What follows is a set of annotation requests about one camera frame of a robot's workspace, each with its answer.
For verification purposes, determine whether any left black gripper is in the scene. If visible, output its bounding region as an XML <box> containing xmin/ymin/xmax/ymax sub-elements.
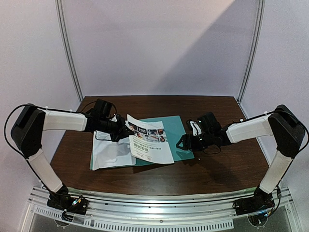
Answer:
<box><xmin>99</xmin><ymin>116</ymin><xmax>135</xmax><ymax>142</ymax></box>

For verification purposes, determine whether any teal plastic folder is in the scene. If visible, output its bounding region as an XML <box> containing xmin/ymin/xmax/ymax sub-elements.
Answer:
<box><xmin>89</xmin><ymin>115</ymin><xmax>195</xmax><ymax>171</ymax></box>

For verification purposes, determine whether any colour printed brochure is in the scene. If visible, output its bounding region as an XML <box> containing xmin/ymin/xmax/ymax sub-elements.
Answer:
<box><xmin>127</xmin><ymin>115</ymin><xmax>174</xmax><ymax>165</ymax></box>

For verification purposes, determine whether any white text paper sheet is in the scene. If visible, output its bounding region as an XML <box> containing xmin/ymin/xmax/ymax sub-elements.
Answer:
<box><xmin>90</xmin><ymin>131</ymin><xmax>136</xmax><ymax>171</ymax></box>

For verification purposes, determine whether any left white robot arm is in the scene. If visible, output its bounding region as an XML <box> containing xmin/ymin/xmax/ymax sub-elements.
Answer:
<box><xmin>10</xmin><ymin>101</ymin><xmax>134</xmax><ymax>210</ymax></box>

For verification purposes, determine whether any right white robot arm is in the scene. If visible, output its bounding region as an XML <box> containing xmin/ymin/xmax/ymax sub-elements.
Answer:
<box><xmin>176</xmin><ymin>104</ymin><xmax>309</xmax><ymax>211</ymax></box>

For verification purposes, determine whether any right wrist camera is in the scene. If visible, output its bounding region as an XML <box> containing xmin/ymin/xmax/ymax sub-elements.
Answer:
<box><xmin>197</xmin><ymin>112</ymin><xmax>222</xmax><ymax>134</ymax></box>

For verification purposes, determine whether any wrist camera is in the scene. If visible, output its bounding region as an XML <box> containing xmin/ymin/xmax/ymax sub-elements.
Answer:
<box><xmin>92</xmin><ymin>99</ymin><xmax>113</xmax><ymax>119</ymax></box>
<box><xmin>197</xmin><ymin>112</ymin><xmax>222</xmax><ymax>134</ymax></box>

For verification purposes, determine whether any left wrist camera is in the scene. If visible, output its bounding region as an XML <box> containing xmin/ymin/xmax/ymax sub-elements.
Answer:
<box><xmin>92</xmin><ymin>99</ymin><xmax>113</xmax><ymax>119</ymax></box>

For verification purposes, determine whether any aluminium front rail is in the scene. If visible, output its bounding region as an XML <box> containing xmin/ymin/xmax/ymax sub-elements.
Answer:
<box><xmin>28</xmin><ymin>186</ymin><xmax>294</xmax><ymax>219</ymax></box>

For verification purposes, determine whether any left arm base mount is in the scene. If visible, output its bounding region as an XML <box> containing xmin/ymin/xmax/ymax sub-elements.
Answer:
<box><xmin>47</xmin><ymin>194</ymin><xmax>89</xmax><ymax>215</ymax></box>

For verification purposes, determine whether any perforated metal cable tray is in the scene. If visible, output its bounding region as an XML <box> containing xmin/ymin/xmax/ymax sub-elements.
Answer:
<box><xmin>29</xmin><ymin>206</ymin><xmax>235</xmax><ymax>232</ymax></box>

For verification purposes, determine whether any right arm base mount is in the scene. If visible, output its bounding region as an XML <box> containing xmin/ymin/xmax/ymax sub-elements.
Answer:
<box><xmin>232</xmin><ymin>192</ymin><xmax>281</xmax><ymax>218</ymax></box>

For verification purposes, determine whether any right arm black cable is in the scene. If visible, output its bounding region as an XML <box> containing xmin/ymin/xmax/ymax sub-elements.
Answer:
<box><xmin>275</xmin><ymin>108</ymin><xmax>309</xmax><ymax>155</ymax></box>

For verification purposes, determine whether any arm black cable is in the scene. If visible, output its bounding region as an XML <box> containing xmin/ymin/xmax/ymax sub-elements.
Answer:
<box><xmin>275</xmin><ymin>108</ymin><xmax>309</xmax><ymax>155</ymax></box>
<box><xmin>2</xmin><ymin>103</ymin><xmax>49</xmax><ymax>191</ymax></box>

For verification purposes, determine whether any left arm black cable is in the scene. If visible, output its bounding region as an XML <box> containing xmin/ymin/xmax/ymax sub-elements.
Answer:
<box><xmin>2</xmin><ymin>103</ymin><xmax>49</xmax><ymax>191</ymax></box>

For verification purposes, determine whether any left aluminium corner post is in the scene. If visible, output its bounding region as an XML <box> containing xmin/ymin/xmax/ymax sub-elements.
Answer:
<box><xmin>55</xmin><ymin>0</ymin><xmax>84</xmax><ymax>102</ymax></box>

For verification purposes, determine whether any aluminium corner post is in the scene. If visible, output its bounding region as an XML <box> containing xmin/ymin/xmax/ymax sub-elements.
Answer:
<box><xmin>237</xmin><ymin>0</ymin><xmax>265</xmax><ymax>104</ymax></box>
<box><xmin>55</xmin><ymin>0</ymin><xmax>84</xmax><ymax>102</ymax></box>

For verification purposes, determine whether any right aluminium corner post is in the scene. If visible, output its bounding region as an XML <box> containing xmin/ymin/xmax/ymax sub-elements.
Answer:
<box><xmin>237</xmin><ymin>0</ymin><xmax>265</xmax><ymax>104</ymax></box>

